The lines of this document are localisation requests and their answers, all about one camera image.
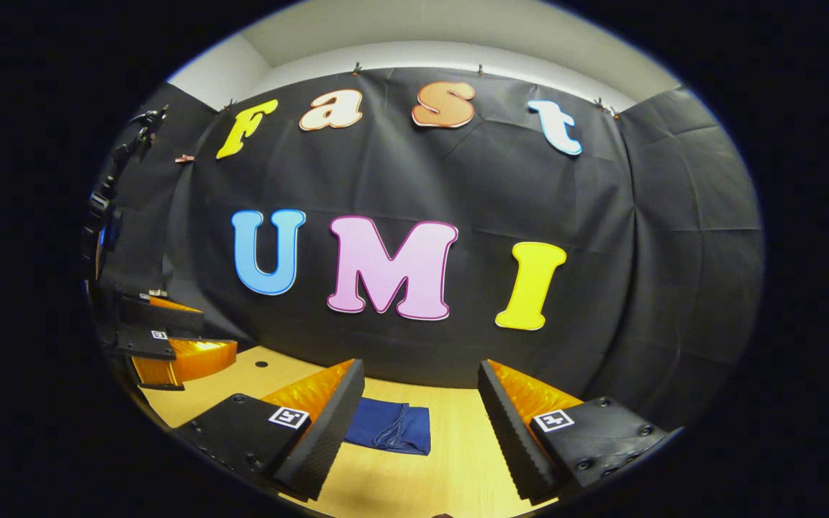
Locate blue jeans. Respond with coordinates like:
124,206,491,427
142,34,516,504
345,398,432,456

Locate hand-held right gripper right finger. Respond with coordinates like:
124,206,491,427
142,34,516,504
478,360,674,504

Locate black backdrop cloth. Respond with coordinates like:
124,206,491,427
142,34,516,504
83,67,766,432

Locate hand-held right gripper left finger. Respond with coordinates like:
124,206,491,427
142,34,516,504
173,358,366,502

